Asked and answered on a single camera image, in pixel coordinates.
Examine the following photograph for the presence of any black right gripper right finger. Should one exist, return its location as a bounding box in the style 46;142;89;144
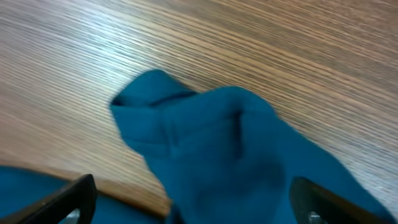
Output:
289;177;387;224

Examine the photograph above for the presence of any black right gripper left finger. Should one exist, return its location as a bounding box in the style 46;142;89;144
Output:
1;174;97;224

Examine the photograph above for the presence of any blue polo shirt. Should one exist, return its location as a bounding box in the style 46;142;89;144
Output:
1;70;394;224

